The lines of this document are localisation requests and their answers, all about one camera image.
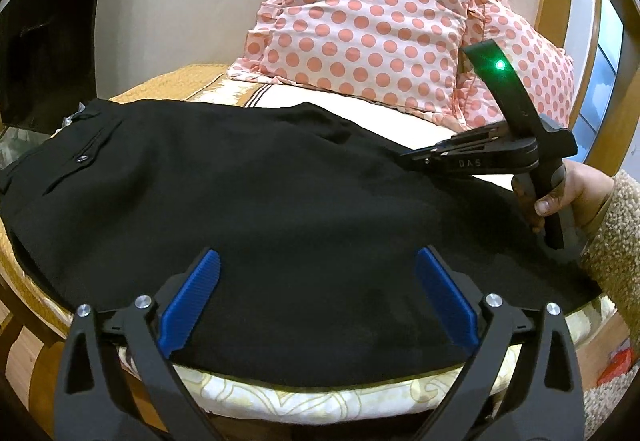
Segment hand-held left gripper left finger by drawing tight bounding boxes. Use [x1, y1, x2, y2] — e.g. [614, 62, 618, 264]
[54, 248, 223, 441]

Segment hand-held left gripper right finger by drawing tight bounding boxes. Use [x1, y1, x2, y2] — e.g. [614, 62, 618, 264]
[415, 246, 587, 441]

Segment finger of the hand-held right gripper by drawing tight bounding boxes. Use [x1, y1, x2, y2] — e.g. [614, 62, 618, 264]
[397, 144, 453, 172]
[436, 123, 511, 149]

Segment black pants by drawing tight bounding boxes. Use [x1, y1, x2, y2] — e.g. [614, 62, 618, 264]
[0, 99, 603, 375]

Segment person's right forearm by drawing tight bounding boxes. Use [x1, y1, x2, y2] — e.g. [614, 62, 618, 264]
[575, 170, 640, 322]

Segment person's right hand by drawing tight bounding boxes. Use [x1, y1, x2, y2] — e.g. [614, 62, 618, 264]
[512, 160, 617, 235]

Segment pink polka dot pillow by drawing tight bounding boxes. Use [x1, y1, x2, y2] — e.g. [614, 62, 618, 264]
[272, 0, 576, 132]
[227, 0, 485, 119]

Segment bed with yellow patterned sheet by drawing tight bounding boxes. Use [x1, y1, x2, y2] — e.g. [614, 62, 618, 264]
[0, 63, 632, 424]

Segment orange packet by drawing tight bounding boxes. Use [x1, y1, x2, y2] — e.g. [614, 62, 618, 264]
[596, 350, 637, 386]

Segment black cabinet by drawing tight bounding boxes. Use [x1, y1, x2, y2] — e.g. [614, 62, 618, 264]
[0, 0, 122, 132]

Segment wooden bed frame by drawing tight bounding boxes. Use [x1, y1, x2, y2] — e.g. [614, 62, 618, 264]
[0, 291, 151, 441]

